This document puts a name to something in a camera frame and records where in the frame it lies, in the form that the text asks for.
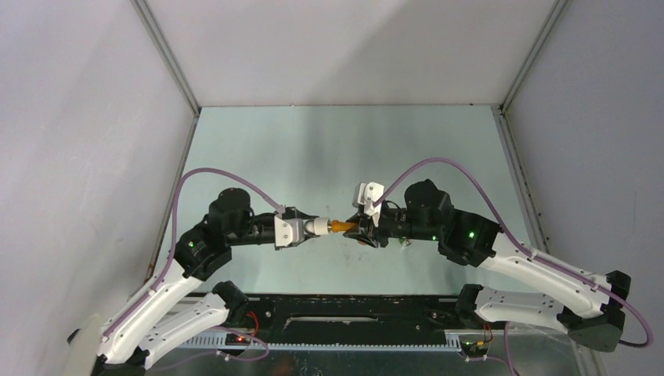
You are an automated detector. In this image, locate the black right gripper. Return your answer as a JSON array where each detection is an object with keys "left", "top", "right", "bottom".
[{"left": 342, "top": 203, "right": 440, "bottom": 249}]

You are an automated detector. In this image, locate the orange water faucet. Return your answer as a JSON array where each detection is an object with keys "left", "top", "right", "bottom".
[{"left": 328, "top": 220, "right": 358, "bottom": 233}]

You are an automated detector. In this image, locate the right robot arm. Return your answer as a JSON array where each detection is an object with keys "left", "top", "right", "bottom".
[{"left": 344, "top": 179, "right": 631, "bottom": 353}]

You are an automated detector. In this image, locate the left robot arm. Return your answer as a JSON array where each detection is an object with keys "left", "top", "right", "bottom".
[{"left": 64, "top": 188, "right": 330, "bottom": 375}]

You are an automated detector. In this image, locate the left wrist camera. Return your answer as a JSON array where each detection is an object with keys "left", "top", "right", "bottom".
[{"left": 274, "top": 207, "right": 305, "bottom": 250}]

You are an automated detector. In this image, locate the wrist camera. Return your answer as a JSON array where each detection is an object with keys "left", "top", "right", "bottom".
[
  {"left": 353, "top": 182, "right": 384, "bottom": 217},
  {"left": 274, "top": 207, "right": 305, "bottom": 250}
]

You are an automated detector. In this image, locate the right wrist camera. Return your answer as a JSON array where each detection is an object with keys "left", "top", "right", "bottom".
[{"left": 353, "top": 182, "right": 384, "bottom": 217}]

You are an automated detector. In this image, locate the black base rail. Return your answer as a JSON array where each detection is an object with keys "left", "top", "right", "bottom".
[{"left": 219, "top": 294, "right": 505, "bottom": 351}]

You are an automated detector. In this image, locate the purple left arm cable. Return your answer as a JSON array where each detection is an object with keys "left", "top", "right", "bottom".
[{"left": 101, "top": 167, "right": 287, "bottom": 372}]

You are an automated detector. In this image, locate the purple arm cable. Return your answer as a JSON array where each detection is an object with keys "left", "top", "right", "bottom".
[
  {"left": 101, "top": 167, "right": 287, "bottom": 372},
  {"left": 373, "top": 157, "right": 655, "bottom": 376}
]

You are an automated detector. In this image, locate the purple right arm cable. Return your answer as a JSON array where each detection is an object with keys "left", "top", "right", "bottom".
[{"left": 373, "top": 157, "right": 655, "bottom": 376}]

